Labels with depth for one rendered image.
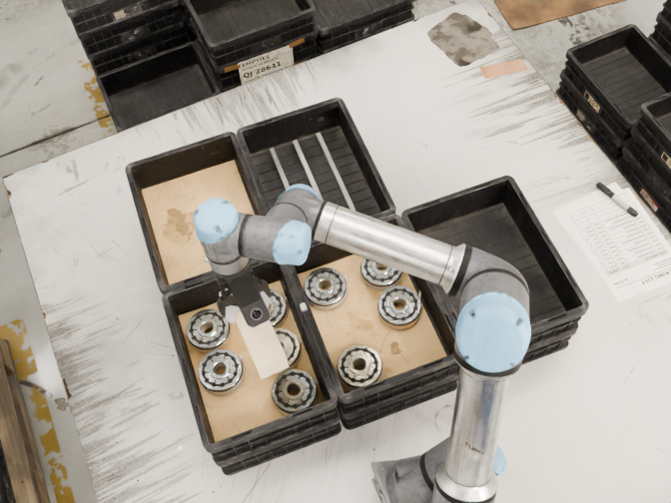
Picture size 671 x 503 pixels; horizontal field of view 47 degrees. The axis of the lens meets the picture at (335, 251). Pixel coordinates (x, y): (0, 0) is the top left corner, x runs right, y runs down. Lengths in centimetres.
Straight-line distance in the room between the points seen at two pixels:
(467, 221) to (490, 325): 78
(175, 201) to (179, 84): 110
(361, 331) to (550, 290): 47
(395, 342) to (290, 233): 62
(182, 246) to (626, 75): 186
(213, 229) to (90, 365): 88
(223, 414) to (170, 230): 53
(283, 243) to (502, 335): 39
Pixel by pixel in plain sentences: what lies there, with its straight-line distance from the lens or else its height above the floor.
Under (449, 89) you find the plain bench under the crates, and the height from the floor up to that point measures 70.
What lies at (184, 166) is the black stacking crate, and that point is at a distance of 212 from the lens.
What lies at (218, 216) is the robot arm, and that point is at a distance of 130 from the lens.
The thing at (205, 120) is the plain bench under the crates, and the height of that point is 70.
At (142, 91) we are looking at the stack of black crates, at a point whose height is 27.
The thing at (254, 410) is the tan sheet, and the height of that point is 83.
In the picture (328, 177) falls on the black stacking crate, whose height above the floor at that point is 83.
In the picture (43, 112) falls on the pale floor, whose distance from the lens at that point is 362.
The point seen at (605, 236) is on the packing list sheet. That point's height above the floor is 70.
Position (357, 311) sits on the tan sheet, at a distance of 187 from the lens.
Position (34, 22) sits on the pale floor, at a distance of 402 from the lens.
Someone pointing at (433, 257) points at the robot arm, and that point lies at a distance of 139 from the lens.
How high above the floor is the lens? 252
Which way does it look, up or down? 60 degrees down
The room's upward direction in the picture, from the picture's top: 6 degrees counter-clockwise
